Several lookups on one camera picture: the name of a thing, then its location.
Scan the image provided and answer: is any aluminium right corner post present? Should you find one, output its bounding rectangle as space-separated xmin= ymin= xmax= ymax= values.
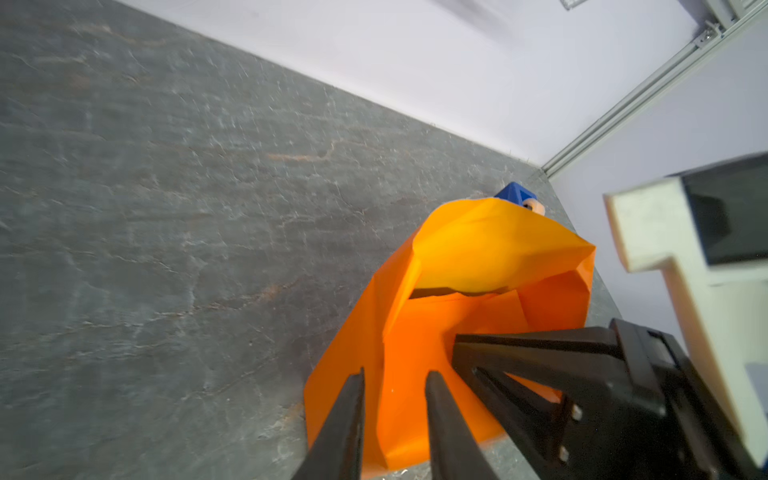
xmin=542 ymin=0 xmax=767 ymax=178

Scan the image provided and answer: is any blue tape dispenser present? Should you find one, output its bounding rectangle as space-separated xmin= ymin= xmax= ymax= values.
xmin=495 ymin=182 xmax=546 ymax=216

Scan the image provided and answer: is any orange wrapping paper sheet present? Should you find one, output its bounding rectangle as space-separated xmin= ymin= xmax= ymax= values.
xmin=304 ymin=198 xmax=596 ymax=478

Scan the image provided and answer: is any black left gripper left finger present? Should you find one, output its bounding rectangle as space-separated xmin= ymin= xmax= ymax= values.
xmin=292 ymin=368 xmax=365 ymax=480

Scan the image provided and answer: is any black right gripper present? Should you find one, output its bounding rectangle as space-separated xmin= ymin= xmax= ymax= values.
xmin=452 ymin=319 xmax=767 ymax=479

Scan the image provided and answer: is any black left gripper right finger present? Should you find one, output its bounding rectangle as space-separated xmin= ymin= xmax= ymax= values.
xmin=425 ymin=371 xmax=498 ymax=480

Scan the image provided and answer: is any blue gift box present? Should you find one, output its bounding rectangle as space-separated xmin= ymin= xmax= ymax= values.
xmin=410 ymin=287 xmax=482 ymax=299

